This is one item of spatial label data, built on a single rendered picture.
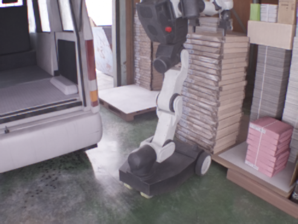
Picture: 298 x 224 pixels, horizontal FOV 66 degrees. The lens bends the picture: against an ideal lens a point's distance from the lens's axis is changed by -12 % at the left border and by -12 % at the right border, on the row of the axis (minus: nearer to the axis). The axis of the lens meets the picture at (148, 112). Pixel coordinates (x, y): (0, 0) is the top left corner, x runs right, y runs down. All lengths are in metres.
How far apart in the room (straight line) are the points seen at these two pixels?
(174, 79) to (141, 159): 0.61
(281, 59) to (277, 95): 0.32
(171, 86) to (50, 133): 0.92
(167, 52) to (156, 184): 0.91
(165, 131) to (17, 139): 1.05
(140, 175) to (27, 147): 0.80
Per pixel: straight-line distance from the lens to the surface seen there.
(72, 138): 1.88
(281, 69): 2.25
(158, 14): 1.60
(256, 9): 2.39
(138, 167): 1.75
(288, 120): 2.31
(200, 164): 2.03
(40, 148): 1.82
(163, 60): 1.71
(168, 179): 1.83
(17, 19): 3.61
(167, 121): 1.90
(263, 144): 2.06
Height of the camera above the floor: 1.24
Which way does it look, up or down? 21 degrees down
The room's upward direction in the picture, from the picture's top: straight up
